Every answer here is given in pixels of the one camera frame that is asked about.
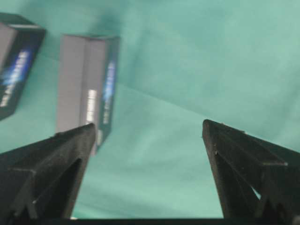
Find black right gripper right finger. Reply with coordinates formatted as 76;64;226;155
202;120;300;219

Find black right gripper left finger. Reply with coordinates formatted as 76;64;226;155
0;124;96;220

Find black RealSense box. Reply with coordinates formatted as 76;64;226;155
0;12;46;120
56;34;120;155

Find green table cloth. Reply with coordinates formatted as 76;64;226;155
0;0;300;218

